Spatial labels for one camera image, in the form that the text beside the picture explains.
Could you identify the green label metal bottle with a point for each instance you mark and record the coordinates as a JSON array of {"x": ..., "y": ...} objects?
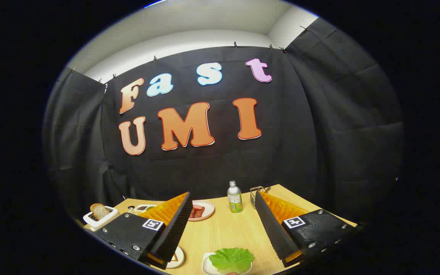
[{"x": 235, "y": 198}]

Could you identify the white divided seasoning dish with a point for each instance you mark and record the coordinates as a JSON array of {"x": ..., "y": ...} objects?
[{"x": 143, "y": 208}]

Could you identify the white toaster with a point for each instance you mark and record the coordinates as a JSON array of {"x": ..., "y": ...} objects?
[{"x": 92, "y": 223}]

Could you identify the red meat slices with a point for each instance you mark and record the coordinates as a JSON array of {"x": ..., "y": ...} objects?
[{"x": 197, "y": 213}]

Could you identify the green lettuce leaf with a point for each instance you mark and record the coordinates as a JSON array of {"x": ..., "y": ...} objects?
[{"x": 231, "y": 259}]

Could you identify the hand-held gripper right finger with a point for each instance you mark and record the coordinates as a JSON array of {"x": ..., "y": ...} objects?
[{"x": 271, "y": 229}]

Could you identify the round white plate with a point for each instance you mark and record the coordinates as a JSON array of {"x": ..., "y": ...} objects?
[{"x": 180, "y": 259}]

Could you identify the pink plate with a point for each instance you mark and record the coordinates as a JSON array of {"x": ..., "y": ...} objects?
[{"x": 207, "y": 208}]

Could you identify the toasted bread slice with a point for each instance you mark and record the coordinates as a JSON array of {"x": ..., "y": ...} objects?
[{"x": 99, "y": 211}]

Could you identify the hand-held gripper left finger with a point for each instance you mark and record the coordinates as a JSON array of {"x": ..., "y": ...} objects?
[{"x": 174, "y": 229}]

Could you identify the square white plate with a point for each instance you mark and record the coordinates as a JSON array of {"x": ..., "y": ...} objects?
[{"x": 207, "y": 265}]

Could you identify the black backdrop cloth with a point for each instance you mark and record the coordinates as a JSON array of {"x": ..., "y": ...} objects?
[{"x": 220, "y": 168}]

